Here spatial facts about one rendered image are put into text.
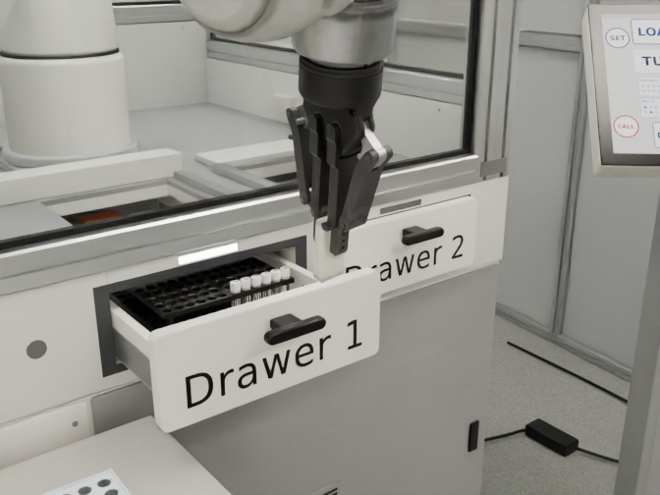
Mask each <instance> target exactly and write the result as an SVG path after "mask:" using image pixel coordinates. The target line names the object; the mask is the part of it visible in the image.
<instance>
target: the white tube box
mask: <svg viewBox="0 0 660 495"><path fill-rule="evenodd" d="M41 495H132V494H131V493H130V492H129V490H128V489H127V488H126V486H125V485H124V484H123V482H122V481H121V480H120V479H119V477H118V476H117V475H116V473H115V472H114V471H113V469H111V468H110V469H107V470H105V471H103V472H100V473H97V474H94V475H92V476H89V477H86V478H84V479H81V480H78V481H76V482H73V483H70V484H68V485H65V486H62V487H60V488H57V489H54V490H51V491H49V492H46V493H43V494H41Z"/></svg>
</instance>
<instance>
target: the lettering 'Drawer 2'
mask: <svg viewBox="0 0 660 495"><path fill-rule="evenodd" d="M456 238H461V243H460V245H459V246H458V248H457V250H456V251H455V253H454V254H453V256H452V259H454V258H457V257H461V256H463V254H458V255H456V254H457V252H458V250H459V249H460V247H461V246H462V244H463V241H464V238H463V236H462V235H457V236H455V237H454V238H453V240H455V239H456ZM439 248H442V246H440V247H435V248H434V261H433V265H435V264H436V253H437V250H438V249H439ZM423 253H427V257H425V258H422V259H420V257H421V255H422V254H423ZM413 257H414V254H412V259H411V263H410V268H409V265H408V259H407V257H406V256H405V257H404V259H403V264H402V268H401V269H400V264H399V258H398V259H396V262H397V268H398V273H399V276H401V275H402V273H403V269H404V265H405V261H406V266H407V271H408V273H410V272H411V269H412V265H413ZM429 258H430V254H429V251H428V250H424V251H422V252H421V253H420V254H419V256H418V258H417V266H418V268H420V269H424V268H426V267H428V266H429V263H428V264H427V265H425V266H421V265H420V263H419V262H420V261H423V260H426V259H429ZM385 264H388V265H389V268H386V269H384V270H382V271H381V272H380V281H382V282H383V281H386V280H387V279H388V277H389V279H391V268H392V267H391V263H390V262H388V261H387V262H383V263H382V264H380V267H381V266H383V265H385ZM354 268H356V269H358V270H361V267H360V266H357V265H355V266H351V267H347V268H346V274H347V273H349V270H351V269H354ZM388 270H389V273H388V276H387V277H386V278H384V279H382V277H381V275H382V273H383V272H385V271H388Z"/></svg>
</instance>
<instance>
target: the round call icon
mask: <svg viewBox="0 0 660 495"><path fill-rule="evenodd" d="M612 125H613V136H614V138H641V135H640V125H639V117H638V115H618V114H612Z"/></svg>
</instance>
